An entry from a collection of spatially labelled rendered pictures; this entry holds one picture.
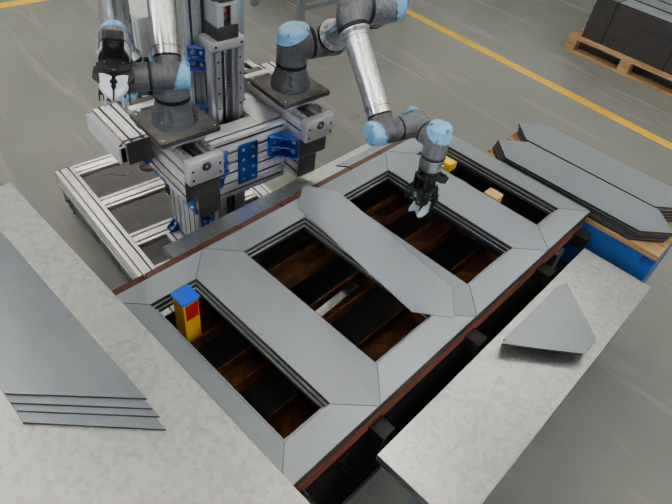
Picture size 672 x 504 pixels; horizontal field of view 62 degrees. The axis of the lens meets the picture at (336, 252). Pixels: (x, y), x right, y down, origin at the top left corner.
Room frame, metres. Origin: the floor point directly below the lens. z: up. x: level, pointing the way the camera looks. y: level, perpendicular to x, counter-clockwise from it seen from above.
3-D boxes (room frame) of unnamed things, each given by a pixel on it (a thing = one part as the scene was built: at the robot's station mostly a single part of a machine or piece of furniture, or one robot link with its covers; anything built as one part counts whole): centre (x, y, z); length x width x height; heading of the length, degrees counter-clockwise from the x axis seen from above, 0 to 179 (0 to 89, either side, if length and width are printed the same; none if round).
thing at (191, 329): (1.01, 0.40, 0.78); 0.05 x 0.05 x 0.19; 52
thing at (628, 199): (2.00, -0.98, 0.82); 0.80 x 0.40 x 0.06; 52
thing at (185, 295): (1.01, 0.40, 0.88); 0.06 x 0.06 x 0.02; 52
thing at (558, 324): (1.21, -0.75, 0.77); 0.45 x 0.20 x 0.04; 142
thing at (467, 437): (1.09, -0.65, 0.73); 1.20 x 0.26 x 0.03; 142
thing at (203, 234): (1.83, 0.13, 0.66); 1.30 x 0.20 x 0.03; 142
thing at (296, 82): (2.01, 0.27, 1.09); 0.15 x 0.15 x 0.10
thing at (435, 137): (1.48, -0.25, 1.21); 0.09 x 0.08 x 0.11; 35
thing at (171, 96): (1.64, 0.62, 1.20); 0.13 x 0.12 x 0.14; 111
